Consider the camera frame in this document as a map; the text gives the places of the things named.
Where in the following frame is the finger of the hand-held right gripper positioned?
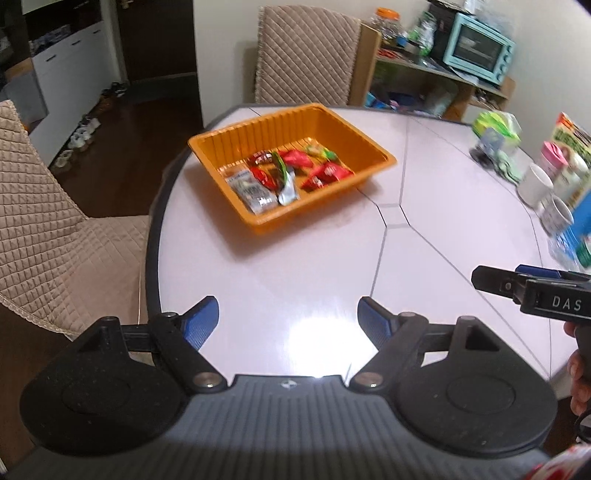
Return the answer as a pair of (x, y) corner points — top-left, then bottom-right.
(515, 264), (561, 280)
(471, 265), (527, 303)

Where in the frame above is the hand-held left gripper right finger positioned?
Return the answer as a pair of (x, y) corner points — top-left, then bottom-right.
(348, 296), (502, 393)

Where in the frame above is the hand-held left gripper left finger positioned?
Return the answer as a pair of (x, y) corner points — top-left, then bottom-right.
(76, 295), (228, 393)

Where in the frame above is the clear nut snack packet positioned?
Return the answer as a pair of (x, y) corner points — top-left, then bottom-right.
(225, 168), (279, 216)

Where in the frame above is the large red snack packet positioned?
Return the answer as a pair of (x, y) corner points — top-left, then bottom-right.
(300, 161), (355, 191)

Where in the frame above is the silver foil snack packet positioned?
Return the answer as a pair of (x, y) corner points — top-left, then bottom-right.
(270, 152), (302, 207)

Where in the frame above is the small red candy packet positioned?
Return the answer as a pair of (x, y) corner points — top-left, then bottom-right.
(280, 149), (313, 169)

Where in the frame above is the orange plastic tray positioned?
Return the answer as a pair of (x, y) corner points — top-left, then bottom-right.
(188, 104), (398, 236)

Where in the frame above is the person's right hand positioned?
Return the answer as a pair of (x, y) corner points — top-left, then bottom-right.
(569, 350), (591, 417)

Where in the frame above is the clear plastic package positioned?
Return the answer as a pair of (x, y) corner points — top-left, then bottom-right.
(549, 233), (580, 273)

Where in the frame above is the clear water bottle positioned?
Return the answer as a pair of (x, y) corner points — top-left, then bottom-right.
(575, 231), (591, 271)

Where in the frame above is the white patterned cup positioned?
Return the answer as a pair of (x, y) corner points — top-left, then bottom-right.
(539, 194), (574, 235)

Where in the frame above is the blue thermos jug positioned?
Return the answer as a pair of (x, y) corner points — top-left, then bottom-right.
(561, 189), (591, 259)

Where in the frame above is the plain white cup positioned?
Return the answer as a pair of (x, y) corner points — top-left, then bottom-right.
(517, 165), (554, 208)

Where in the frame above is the white rabbit print bottle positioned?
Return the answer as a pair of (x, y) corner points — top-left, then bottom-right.
(551, 152), (589, 204)

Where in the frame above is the green cloth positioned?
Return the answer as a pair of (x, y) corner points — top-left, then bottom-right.
(494, 154), (525, 184)

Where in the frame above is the pink lidded cup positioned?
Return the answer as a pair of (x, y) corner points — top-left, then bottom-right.
(541, 141), (568, 178)

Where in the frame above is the grey phone stand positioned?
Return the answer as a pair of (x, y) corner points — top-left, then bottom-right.
(469, 129), (504, 163)

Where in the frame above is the yellow green seed bag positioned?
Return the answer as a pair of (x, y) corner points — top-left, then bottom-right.
(549, 112), (591, 208)

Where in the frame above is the green tissue pack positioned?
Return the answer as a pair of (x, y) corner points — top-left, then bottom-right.
(472, 111), (522, 148)

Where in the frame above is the person's red printed clothing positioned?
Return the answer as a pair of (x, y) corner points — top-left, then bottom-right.
(526, 443), (591, 480)

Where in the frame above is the row of shoes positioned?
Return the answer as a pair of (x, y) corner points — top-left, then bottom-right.
(50, 80), (131, 172)

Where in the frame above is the teal toaster oven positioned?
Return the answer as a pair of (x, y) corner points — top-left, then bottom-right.
(442, 13), (515, 88)

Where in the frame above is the wooden shelf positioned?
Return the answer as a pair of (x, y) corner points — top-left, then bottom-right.
(348, 23), (515, 123)

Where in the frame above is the tall quilted beige chair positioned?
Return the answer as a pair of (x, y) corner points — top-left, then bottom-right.
(254, 6), (363, 107)

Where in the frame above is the orange lidded jar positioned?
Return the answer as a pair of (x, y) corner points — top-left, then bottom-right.
(369, 8), (402, 43)

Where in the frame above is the white cabinet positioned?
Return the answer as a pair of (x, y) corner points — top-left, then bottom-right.
(28, 21), (125, 153)

